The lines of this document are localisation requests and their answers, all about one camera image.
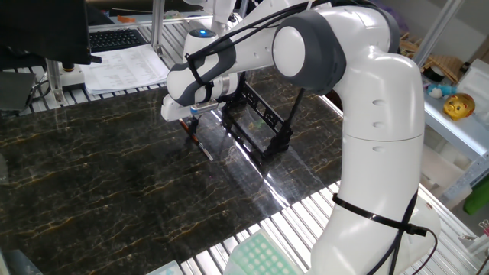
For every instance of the aluminium diagonal strut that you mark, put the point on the aluminium diagonal strut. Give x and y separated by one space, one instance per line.
435 34

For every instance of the white foam box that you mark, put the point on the white foam box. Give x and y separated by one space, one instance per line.
475 84

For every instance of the gold piggy bank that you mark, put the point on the gold piggy bank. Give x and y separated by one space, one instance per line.
458 107

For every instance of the black computer keyboard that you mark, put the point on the black computer keyboard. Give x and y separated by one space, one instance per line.
114 39

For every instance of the green pipette tip box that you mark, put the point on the green pipette tip box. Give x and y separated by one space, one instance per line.
263 256

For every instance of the green plastic object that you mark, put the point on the green plastic object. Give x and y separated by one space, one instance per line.
477 196

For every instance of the brown calligraphy brush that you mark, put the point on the brown calligraphy brush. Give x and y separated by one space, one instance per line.
204 151

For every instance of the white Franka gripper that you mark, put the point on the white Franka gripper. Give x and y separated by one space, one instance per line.
173 110

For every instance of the grey metal shelf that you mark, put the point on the grey metal shelf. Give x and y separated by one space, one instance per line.
451 130

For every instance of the white paper stack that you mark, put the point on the white paper stack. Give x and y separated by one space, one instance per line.
126 68

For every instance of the small orange object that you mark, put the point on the small orange object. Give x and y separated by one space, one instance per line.
126 19

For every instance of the black pen rack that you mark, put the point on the black pen rack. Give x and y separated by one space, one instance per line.
279 142

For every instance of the black monitor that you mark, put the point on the black monitor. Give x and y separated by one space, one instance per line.
42 30

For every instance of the aluminium frame post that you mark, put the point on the aluminium frame post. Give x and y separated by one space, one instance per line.
157 23

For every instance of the silver blue wrist camera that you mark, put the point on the silver blue wrist camera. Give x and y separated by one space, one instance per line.
204 107

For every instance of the wooden pieces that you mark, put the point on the wooden pieces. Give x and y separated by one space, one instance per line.
409 44

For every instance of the aluminium monitor stand post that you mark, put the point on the aluminium monitor stand post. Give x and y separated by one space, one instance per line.
55 82

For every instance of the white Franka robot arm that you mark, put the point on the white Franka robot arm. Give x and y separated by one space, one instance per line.
382 153

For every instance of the teal plastic box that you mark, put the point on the teal plastic box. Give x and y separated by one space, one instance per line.
19 263

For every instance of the blue toy figure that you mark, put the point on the blue toy figure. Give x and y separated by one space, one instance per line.
439 91

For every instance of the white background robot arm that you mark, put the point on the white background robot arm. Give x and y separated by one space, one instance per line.
223 11

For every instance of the dark grey flat box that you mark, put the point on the dark grey flat box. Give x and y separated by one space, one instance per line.
15 91

